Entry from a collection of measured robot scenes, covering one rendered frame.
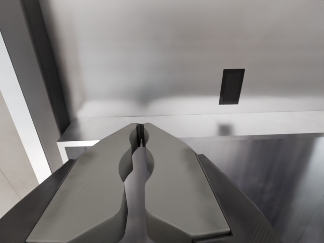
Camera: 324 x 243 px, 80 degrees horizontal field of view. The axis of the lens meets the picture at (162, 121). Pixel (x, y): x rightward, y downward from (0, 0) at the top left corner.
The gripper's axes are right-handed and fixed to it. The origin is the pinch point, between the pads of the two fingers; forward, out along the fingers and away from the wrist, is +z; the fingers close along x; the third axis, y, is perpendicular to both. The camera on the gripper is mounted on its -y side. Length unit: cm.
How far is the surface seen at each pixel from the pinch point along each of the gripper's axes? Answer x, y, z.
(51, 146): -7.1, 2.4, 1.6
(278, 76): 10.8, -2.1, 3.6
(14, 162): -89, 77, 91
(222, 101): 6.6, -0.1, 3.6
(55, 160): -7.2, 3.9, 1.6
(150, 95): 0.7, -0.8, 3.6
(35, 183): -82, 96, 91
